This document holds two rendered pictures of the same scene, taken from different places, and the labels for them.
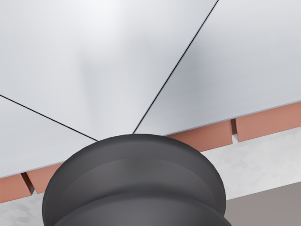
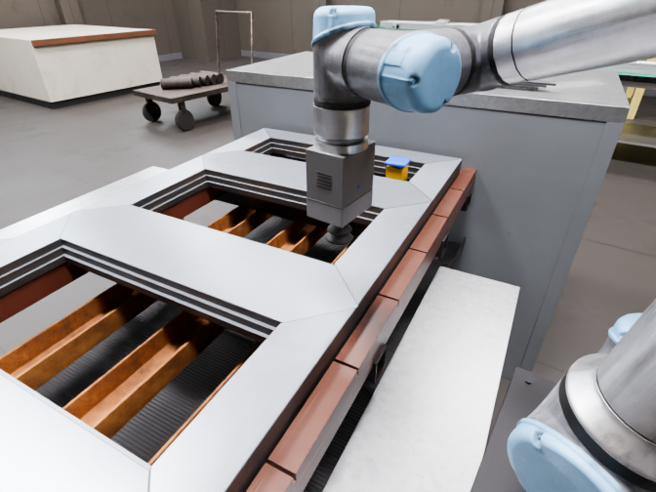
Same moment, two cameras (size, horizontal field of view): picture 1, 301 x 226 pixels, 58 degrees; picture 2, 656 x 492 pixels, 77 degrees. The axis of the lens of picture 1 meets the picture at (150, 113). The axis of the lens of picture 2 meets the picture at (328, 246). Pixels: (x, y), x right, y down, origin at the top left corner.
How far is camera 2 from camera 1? 66 cm
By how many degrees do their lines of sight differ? 71
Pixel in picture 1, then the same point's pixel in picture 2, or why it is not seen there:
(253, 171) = (478, 361)
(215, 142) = (392, 305)
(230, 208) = not seen: outside the picture
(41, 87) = (318, 307)
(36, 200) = not seen: outside the picture
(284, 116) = (399, 285)
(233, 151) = (452, 362)
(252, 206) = not seen: outside the picture
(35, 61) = (311, 304)
